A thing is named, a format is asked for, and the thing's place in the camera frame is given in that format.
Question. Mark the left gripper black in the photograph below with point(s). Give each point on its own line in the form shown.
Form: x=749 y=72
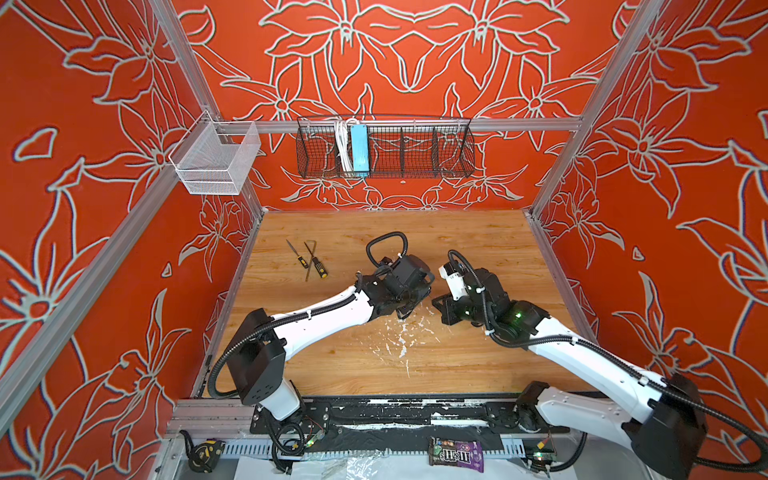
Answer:
x=424 y=289

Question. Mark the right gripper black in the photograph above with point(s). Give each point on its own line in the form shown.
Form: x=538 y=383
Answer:
x=446 y=309

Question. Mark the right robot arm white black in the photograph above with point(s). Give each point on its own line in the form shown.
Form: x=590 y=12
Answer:
x=661 y=420

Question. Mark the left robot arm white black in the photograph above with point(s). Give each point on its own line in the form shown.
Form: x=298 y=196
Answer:
x=252 y=366

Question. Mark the larger black yellow screwdriver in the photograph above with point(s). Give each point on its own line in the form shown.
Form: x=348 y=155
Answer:
x=319 y=267

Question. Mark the small black yellow screwdriver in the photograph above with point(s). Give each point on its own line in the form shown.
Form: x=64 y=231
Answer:
x=303 y=262

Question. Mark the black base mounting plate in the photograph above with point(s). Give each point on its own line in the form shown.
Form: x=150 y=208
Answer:
x=406 y=423

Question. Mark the light blue box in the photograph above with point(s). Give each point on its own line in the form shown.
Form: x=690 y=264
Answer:
x=360 y=149

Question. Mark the purple M&M candy bag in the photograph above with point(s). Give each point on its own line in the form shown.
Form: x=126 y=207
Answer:
x=455 y=453

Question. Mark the green circuit board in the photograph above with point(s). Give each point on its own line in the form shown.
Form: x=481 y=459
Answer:
x=539 y=461

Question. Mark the clear plastic wrap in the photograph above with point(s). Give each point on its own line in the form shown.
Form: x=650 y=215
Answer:
x=348 y=468

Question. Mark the black yellow tape measure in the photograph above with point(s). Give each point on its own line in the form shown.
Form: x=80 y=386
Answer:
x=202 y=457

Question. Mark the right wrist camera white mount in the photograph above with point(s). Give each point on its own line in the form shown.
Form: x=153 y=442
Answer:
x=454 y=277

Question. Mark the black wire wall basket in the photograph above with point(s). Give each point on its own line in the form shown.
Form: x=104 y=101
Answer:
x=400 y=147

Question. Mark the white wire mesh basket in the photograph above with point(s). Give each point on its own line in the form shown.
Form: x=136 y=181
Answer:
x=215 y=158

